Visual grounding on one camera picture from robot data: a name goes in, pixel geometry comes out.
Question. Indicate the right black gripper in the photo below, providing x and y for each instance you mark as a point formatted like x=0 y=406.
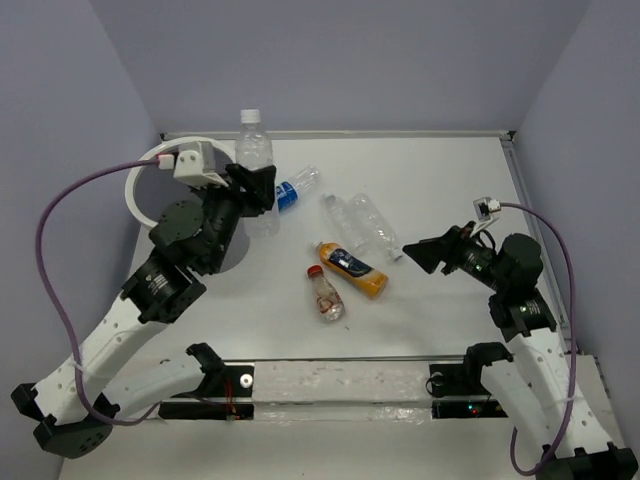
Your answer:
x=446 y=247

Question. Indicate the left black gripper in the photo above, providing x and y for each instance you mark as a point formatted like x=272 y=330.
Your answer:
x=260 y=196

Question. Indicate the clear bottle white cap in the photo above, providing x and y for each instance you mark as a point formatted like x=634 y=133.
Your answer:
x=254 y=150

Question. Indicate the orange milk tea bottle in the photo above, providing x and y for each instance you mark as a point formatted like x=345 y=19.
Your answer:
x=367 y=279

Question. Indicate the red cap clear bottle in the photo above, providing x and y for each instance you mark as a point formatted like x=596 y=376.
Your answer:
x=328 y=301

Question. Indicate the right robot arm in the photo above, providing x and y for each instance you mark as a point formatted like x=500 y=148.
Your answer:
x=530 y=372

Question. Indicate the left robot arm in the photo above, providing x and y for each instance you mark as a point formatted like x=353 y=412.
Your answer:
x=77 y=406

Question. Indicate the white round bin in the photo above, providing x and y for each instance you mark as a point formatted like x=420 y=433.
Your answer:
x=149 y=190

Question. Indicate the blue label water bottle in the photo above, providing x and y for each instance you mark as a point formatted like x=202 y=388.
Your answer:
x=290 y=191

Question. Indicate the clear ribbed bottle right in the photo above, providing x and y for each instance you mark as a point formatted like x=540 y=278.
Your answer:
x=376 y=227

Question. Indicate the clear ribbed bottle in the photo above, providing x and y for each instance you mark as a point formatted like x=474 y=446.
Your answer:
x=376 y=227
x=342 y=219

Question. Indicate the clear ribbed bottle left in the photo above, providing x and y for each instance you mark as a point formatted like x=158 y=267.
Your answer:
x=342 y=219

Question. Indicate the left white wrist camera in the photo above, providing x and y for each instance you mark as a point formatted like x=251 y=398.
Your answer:
x=193 y=164

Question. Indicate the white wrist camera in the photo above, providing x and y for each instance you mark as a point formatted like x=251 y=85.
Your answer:
x=193 y=164
x=487 y=211

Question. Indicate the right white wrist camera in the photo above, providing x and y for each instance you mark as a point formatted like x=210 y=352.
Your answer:
x=487 y=211

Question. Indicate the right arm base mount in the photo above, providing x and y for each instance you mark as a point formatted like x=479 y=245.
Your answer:
x=454 y=396

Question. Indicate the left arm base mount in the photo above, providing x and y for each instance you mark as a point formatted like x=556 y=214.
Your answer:
x=227 y=399

